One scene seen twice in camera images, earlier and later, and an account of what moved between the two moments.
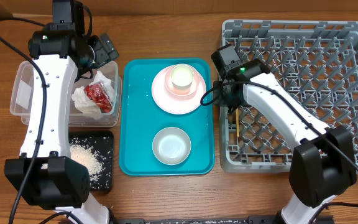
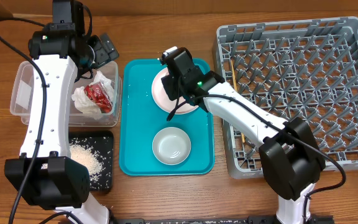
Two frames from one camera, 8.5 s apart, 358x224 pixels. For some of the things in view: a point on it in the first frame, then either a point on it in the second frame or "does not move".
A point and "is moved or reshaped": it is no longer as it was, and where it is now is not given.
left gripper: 103,55 does not move
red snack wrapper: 97,93 does not move
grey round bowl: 171,145 does not move
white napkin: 83,104 does not move
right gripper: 219,99 -> 172,93
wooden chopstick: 237,122 is moved or reshaped
